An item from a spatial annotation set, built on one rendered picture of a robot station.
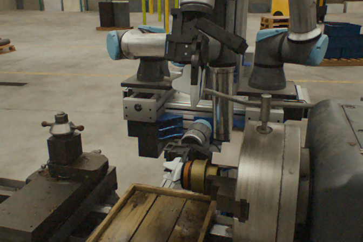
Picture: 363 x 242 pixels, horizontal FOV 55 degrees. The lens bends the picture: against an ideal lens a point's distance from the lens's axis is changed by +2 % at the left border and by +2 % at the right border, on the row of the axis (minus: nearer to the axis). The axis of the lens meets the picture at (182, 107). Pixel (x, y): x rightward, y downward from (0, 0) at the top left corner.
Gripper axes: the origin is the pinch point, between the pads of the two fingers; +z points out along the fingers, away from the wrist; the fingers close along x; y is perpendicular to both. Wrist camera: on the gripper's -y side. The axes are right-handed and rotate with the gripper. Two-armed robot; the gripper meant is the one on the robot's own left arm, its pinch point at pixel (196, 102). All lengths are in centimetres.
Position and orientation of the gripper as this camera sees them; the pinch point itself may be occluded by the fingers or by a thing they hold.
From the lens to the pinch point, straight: 73.2
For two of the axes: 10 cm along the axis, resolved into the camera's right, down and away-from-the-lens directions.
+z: -0.9, 10.0, 0.1
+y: -9.6, -0.9, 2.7
